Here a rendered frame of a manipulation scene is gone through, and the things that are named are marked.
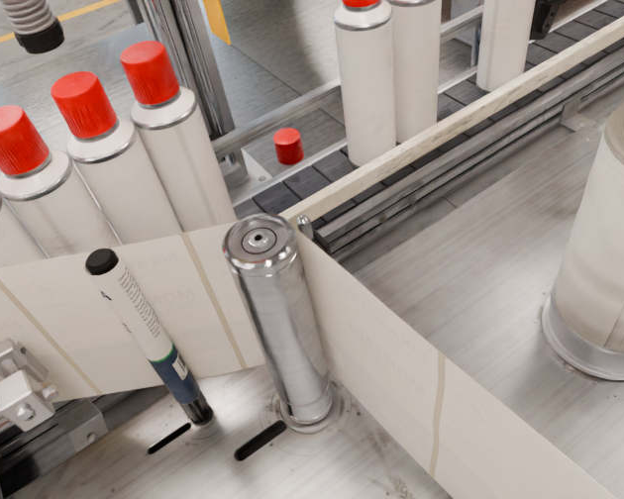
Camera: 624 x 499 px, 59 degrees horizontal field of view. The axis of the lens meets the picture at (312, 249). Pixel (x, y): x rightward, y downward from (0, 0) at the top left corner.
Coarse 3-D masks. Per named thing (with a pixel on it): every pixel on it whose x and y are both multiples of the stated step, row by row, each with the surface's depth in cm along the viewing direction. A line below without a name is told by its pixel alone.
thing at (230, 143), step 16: (464, 16) 60; (480, 16) 61; (448, 32) 59; (464, 32) 61; (336, 80) 55; (304, 96) 54; (320, 96) 54; (336, 96) 55; (272, 112) 53; (288, 112) 53; (304, 112) 54; (240, 128) 52; (256, 128) 52; (272, 128) 53; (224, 144) 51; (240, 144) 52
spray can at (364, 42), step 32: (352, 0) 45; (384, 0) 47; (352, 32) 46; (384, 32) 47; (352, 64) 49; (384, 64) 49; (352, 96) 52; (384, 96) 51; (352, 128) 55; (384, 128) 54; (352, 160) 58
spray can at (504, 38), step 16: (496, 0) 56; (512, 0) 55; (528, 0) 55; (496, 16) 57; (512, 16) 56; (528, 16) 57; (496, 32) 58; (512, 32) 58; (528, 32) 58; (480, 48) 61; (496, 48) 59; (512, 48) 59; (480, 64) 62; (496, 64) 61; (512, 64) 60; (480, 80) 64; (496, 80) 62
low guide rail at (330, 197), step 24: (576, 48) 62; (600, 48) 64; (528, 72) 60; (552, 72) 61; (504, 96) 58; (456, 120) 56; (480, 120) 58; (408, 144) 55; (432, 144) 56; (360, 168) 53; (384, 168) 54; (336, 192) 52; (360, 192) 54; (288, 216) 50; (312, 216) 52
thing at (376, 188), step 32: (608, 0) 74; (576, 32) 70; (576, 64) 65; (448, 96) 65; (480, 96) 64; (480, 128) 60; (320, 160) 60; (416, 160) 58; (288, 192) 57; (320, 224) 54
